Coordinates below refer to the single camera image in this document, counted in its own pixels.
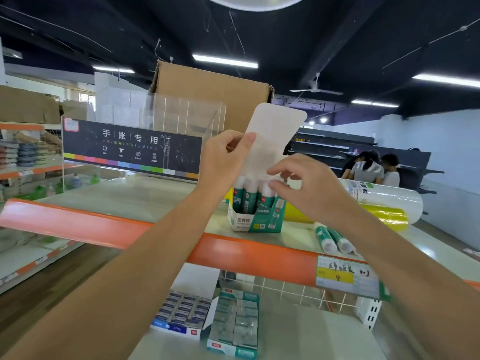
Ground person's left forearm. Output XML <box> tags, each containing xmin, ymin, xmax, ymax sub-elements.
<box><xmin>0</xmin><ymin>185</ymin><xmax>231</xmax><ymax>360</ymax></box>

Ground person's right forearm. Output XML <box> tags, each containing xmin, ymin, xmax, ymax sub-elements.
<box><xmin>330</xmin><ymin>210</ymin><xmax>480</xmax><ymax>360</ymax></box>

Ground row of green bottles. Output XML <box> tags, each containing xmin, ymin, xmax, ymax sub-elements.
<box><xmin>19</xmin><ymin>173</ymin><xmax>101</xmax><ymax>202</ymax></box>

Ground brown cardboard box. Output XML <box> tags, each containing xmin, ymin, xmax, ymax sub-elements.
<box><xmin>149</xmin><ymin>60</ymin><xmax>275</xmax><ymax>134</ymax></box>

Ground white ceiling fan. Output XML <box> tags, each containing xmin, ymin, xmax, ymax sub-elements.
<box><xmin>289</xmin><ymin>72</ymin><xmax>344</xmax><ymax>97</ymax></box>

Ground empty black store shelves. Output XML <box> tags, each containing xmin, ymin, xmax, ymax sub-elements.
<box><xmin>283</xmin><ymin>127</ymin><xmax>445</xmax><ymax>216</ymax></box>

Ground clear plastic film roll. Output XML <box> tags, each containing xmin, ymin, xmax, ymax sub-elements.
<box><xmin>339</xmin><ymin>178</ymin><xmax>424</xmax><ymax>225</ymax></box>

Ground white store shelf with goods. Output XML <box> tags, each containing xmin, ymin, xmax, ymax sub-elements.
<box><xmin>0</xmin><ymin>121</ymin><xmax>85</xmax><ymax>295</ymax></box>

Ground handwritten shelf price label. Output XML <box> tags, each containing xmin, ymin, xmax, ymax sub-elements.
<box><xmin>316</xmin><ymin>254</ymin><xmax>382</xmax><ymax>300</ymax></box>

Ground blue white eraser box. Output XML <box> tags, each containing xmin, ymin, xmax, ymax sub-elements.
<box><xmin>150</xmin><ymin>290</ymin><xmax>219</xmax><ymax>340</ymax></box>

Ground green white glue stick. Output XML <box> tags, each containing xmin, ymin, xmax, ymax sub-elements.
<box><xmin>242</xmin><ymin>177</ymin><xmax>260</xmax><ymax>215</ymax></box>
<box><xmin>314</xmin><ymin>222</ymin><xmax>338</xmax><ymax>255</ymax></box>
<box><xmin>232</xmin><ymin>176</ymin><xmax>245</xmax><ymax>214</ymax></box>
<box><xmin>257</xmin><ymin>180</ymin><xmax>277</xmax><ymax>216</ymax></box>
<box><xmin>327</xmin><ymin>226</ymin><xmax>355</xmax><ymax>255</ymax></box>

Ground yellow paper roll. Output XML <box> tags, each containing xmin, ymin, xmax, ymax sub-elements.
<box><xmin>283</xmin><ymin>200</ymin><xmax>409</xmax><ymax>233</ymax></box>

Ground person's right hand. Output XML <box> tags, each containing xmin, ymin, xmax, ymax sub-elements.
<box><xmin>266</xmin><ymin>153</ymin><xmax>363</xmax><ymax>228</ymax></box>

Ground teal box of packets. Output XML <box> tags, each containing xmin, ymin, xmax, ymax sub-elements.
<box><xmin>206</xmin><ymin>288</ymin><xmax>261</xmax><ymax>360</ymax></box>

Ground round ceiling lamp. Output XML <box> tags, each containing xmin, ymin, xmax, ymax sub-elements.
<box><xmin>202</xmin><ymin>0</ymin><xmax>309</xmax><ymax>12</ymax></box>

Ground person's left hand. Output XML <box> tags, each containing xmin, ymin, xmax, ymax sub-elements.
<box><xmin>198</xmin><ymin>129</ymin><xmax>257</xmax><ymax>192</ymax></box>

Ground orange edged store shelf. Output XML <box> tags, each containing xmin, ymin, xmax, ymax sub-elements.
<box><xmin>0</xmin><ymin>174</ymin><xmax>480</xmax><ymax>360</ymax></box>

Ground long ceiling light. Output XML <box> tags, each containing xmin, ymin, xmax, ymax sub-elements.
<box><xmin>350</xmin><ymin>99</ymin><xmax>400</xmax><ymax>109</ymax></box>
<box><xmin>192</xmin><ymin>54</ymin><xmax>259</xmax><ymax>69</ymax></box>
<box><xmin>92</xmin><ymin>65</ymin><xmax>135</xmax><ymax>75</ymax></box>
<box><xmin>411</xmin><ymin>73</ymin><xmax>480</xmax><ymax>89</ymax></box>

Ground white shelf bracket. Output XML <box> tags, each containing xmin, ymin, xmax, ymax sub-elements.
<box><xmin>355</xmin><ymin>296</ymin><xmax>383</xmax><ymax>331</ymax></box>

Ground black sign with colour stripe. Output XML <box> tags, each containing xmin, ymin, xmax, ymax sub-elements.
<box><xmin>62</xmin><ymin>117</ymin><xmax>203</xmax><ymax>181</ymax></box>

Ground large brown carton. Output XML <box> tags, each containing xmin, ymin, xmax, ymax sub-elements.
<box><xmin>0</xmin><ymin>85</ymin><xmax>61</xmax><ymax>125</ymax></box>

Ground stack of tape rolls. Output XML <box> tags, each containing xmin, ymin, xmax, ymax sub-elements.
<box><xmin>17</xmin><ymin>143</ymin><xmax>39</xmax><ymax>168</ymax></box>

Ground clear acrylic display stand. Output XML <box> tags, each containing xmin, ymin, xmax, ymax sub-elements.
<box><xmin>61</xmin><ymin>91</ymin><xmax>227</xmax><ymax>183</ymax></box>

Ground white wire shelf divider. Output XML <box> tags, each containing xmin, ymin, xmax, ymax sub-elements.
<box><xmin>218</xmin><ymin>271</ymin><xmax>361</xmax><ymax>316</ymax></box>

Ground green white glue stick box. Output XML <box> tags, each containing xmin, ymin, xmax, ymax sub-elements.
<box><xmin>227</xmin><ymin>102</ymin><xmax>308</xmax><ymax>234</ymax></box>

